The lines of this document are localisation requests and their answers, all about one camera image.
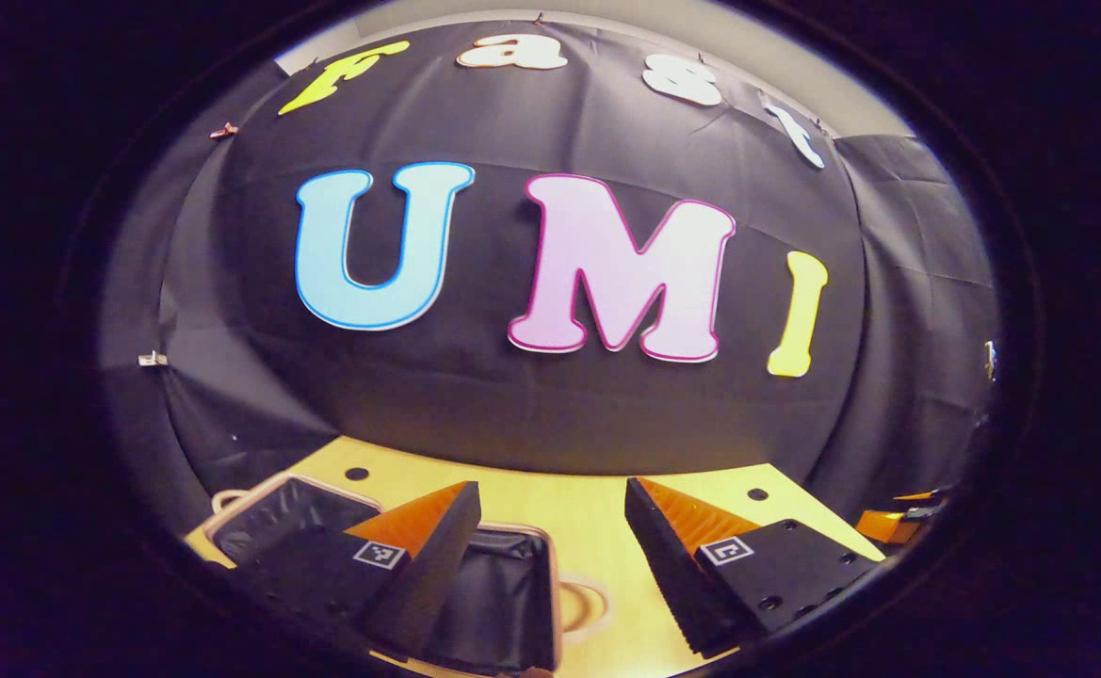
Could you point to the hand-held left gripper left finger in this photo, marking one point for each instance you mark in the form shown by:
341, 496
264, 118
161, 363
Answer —
437, 570

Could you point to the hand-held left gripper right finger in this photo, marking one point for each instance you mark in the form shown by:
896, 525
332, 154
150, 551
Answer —
663, 565

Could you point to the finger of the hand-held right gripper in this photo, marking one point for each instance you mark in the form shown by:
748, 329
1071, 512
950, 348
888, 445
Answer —
929, 503
884, 525

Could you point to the pink suitcase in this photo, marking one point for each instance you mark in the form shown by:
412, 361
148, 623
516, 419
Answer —
503, 603

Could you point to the black backdrop cloth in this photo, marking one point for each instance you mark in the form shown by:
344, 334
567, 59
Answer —
475, 395

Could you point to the silver metal clip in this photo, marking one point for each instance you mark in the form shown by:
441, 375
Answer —
152, 359

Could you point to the copper metal clip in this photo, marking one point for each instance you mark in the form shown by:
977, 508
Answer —
223, 131

